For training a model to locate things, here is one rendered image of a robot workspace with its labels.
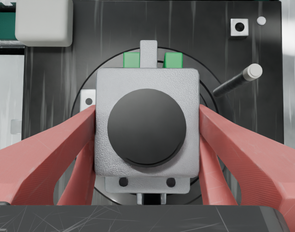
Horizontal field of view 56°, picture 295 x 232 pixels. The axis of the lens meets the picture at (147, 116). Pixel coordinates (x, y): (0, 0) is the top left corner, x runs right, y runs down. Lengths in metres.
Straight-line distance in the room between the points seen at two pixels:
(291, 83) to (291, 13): 0.07
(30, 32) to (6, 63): 0.10
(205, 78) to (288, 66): 0.09
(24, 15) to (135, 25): 0.10
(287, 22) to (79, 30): 0.20
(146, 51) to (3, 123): 0.23
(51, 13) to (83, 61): 0.05
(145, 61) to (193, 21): 0.12
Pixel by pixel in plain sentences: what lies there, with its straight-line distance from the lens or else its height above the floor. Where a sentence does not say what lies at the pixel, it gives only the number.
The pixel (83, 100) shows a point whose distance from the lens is 0.23.
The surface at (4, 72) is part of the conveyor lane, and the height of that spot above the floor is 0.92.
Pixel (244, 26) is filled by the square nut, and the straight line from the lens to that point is 0.27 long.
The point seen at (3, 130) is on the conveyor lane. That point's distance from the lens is 0.35.
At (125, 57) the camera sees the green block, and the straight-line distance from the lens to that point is 0.19.
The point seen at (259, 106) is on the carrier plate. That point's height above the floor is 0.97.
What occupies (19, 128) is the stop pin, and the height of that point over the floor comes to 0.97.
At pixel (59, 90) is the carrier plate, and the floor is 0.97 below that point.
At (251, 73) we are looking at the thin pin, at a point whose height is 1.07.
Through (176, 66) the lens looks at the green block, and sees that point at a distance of 0.19.
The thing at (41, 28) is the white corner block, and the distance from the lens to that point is 0.27.
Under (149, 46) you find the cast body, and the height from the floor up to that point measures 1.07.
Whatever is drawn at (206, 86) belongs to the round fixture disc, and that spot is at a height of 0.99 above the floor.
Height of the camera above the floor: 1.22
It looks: 87 degrees down
